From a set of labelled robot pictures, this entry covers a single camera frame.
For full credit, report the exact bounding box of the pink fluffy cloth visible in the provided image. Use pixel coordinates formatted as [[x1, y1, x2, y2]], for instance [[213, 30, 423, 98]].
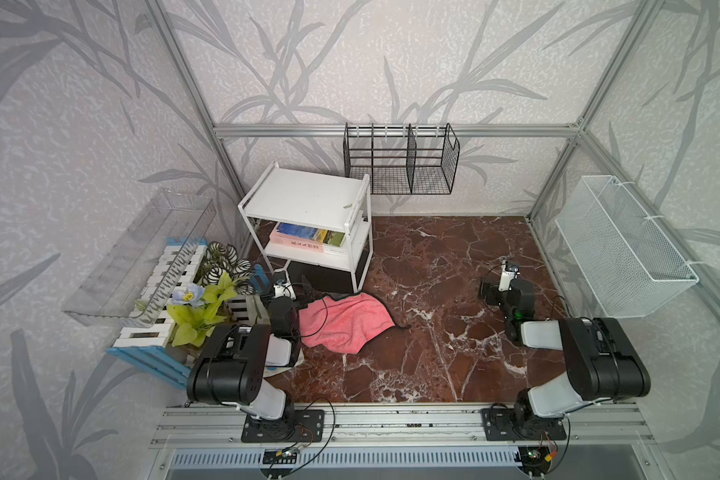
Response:
[[298, 292, 396, 354]]

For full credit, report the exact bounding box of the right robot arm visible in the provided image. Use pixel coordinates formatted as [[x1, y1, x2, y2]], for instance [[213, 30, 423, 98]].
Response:
[[478, 276, 651, 442]]

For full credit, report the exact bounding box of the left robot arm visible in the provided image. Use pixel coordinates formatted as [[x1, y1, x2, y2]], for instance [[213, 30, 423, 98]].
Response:
[[186, 294, 325, 444]]

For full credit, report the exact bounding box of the white two-tier bookshelf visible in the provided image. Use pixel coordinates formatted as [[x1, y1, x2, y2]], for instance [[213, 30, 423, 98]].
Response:
[[238, 162, 374, 293]]

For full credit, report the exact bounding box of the striped leaf plant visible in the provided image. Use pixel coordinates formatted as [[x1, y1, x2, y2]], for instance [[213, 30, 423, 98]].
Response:
[[194, 241, 255, 295]]

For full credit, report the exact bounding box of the green artificial plant with flower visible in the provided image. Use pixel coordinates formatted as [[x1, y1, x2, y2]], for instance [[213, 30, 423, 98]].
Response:
[[165, 271, 238, 348]]

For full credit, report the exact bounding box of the white blue picket crate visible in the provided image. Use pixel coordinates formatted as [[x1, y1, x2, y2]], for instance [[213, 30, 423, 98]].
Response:
[[108, 240, 271, 389]]

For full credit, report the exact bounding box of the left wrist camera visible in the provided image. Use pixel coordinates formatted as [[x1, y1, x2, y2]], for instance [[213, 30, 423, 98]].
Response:
[[273, 272, 296, 300]]

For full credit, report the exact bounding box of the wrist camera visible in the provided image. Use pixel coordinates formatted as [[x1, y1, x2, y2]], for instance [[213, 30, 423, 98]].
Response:
[[498, 260, 519, 292], [273, 272, 296, 300]]

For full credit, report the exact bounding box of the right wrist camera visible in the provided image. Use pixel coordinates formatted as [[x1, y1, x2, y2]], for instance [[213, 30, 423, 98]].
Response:
[[498, 260, 519, 292]]

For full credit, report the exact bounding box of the white mesh wall basket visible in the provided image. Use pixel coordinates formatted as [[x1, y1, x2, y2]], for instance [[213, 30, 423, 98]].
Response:
[[555, 175, 699, 318]]

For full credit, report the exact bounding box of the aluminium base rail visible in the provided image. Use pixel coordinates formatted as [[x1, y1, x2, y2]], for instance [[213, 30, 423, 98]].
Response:
[[149, 403, 657, 448]]

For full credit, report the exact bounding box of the clear plastic wall tray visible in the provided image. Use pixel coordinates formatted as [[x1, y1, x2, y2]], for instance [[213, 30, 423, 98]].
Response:
[[62, 189, 216, 327]]

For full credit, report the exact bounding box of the black wire wall basket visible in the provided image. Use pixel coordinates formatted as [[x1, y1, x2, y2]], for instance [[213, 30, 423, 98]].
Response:
[[342, 124, 461, 196]]

